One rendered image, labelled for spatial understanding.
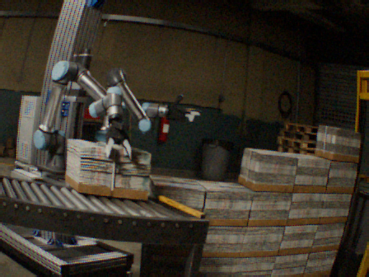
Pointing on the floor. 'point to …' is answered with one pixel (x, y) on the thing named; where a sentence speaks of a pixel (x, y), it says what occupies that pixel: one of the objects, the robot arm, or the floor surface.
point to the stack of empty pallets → (297, 138)
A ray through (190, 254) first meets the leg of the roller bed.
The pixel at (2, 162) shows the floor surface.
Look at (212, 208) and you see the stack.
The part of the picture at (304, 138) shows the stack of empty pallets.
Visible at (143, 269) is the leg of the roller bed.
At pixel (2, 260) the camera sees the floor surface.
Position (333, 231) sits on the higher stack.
